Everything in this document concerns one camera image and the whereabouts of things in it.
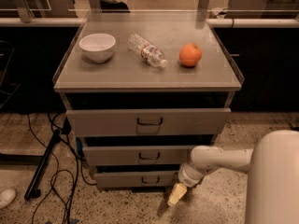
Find orange fruit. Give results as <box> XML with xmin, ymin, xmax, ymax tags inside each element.
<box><xmin>179</xmin><ymin>43</ymin><xmax>202</xmax><ymax>67</ymax></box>

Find white ceramic bowl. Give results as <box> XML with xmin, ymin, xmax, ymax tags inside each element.
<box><xmin>78</xmin><ymin>34</ymin><xmax>116</xmax><ymax>63</ymax></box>

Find clear plastic water bottle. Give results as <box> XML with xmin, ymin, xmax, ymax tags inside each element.
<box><xmin>128</xmin><ymin>34</ymin><xmax>168</xmax><ymax>69</ymax></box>

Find white shoe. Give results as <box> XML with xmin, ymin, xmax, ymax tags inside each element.
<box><xmin>0</xmin><ymin>189</ymin><xmax>17</xmax><ymax>209</ymax></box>

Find grey middle drawer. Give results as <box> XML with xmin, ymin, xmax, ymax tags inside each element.
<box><xmin>83</xmin><ymin>146</ymin><xmax>194</xmax><ymax>166</ymax></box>

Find white counter rail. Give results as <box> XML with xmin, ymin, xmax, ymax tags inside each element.
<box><xmin>0</xmin><ymin>17</ymin><xmax>299</xmax><ymax>29</ymax></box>

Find grey drawer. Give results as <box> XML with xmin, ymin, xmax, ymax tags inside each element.
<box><xmin>83</xmin><ymin>146</ymin><xmax>194</xmax><ymax>166</ymax></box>
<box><xmin>66</xmin><ymin>108</ymin><xmax>231</xmax><ymax>137</ymax></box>
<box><xmin>93</xmin><ymin>170</ymin><xmax>206</xmax><ymax>189</ymax></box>

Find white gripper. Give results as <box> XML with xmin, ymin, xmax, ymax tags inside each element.
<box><xmin>167</xmin><ymin>163</ymin><xmax>204</xmax><ymax>206</ymax></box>

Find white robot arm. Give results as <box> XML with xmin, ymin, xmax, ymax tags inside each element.
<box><xmin>168</xmin><ymin>130</ymin><xmax>299</xmax><ymax>224</ymax></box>

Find grey bottom drawer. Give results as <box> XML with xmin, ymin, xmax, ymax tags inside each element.
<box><xmin>93</xmin><ymin>170</ymin><xmax>206</xmax><ymax>189</ymax></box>

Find grey drawer cabinet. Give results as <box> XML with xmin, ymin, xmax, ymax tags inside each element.
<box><xmin>54</xmin><ymin>11</ymin><xmax>244</xmax><ymax>189</ymax></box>

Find black floor cable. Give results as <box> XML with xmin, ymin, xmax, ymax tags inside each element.
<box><xmin>26</xmin><ymin>112</ymin><xmax>97</xmax><ymax>224</ymax></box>

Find black floor stand bar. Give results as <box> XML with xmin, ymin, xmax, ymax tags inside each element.
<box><xmin>24</xmin><ymin>130</ymin><xmax>60</xmax><ymax>201</ymax></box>

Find grey top drawer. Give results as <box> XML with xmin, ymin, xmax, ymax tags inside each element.
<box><xmin>66</xmin><ymin>108</ymin><xmax>231</xmax><ymax>137</ymax></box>

